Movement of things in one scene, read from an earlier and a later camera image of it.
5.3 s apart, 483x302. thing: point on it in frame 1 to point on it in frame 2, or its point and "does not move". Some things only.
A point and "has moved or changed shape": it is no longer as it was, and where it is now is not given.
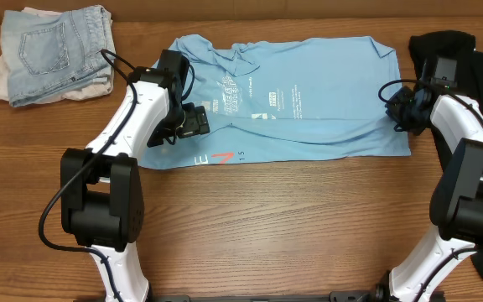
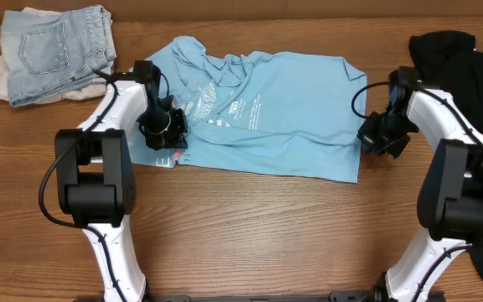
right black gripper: (398, 111) to (377, 138)
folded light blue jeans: (45, 52) does not move
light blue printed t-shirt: (287, 100) has moved or changed shape
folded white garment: (38, 12) does not move
